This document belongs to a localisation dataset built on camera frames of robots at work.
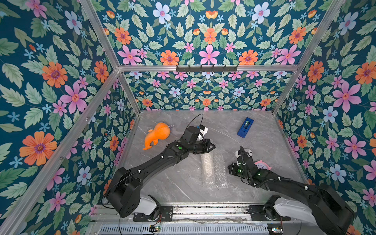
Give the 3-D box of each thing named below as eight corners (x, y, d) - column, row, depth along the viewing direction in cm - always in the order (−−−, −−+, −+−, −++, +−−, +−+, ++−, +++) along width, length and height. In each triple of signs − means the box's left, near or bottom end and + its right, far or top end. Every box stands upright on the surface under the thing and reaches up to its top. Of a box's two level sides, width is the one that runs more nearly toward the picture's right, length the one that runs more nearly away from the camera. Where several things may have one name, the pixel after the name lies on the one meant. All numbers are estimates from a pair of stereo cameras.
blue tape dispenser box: (236, 134, 107) (238, 129, 102) (244, 122, 115) (246, 116, 110) (244, 138, 105) (247, 133, 100) (252, 125, 113) (254, 120, 108)
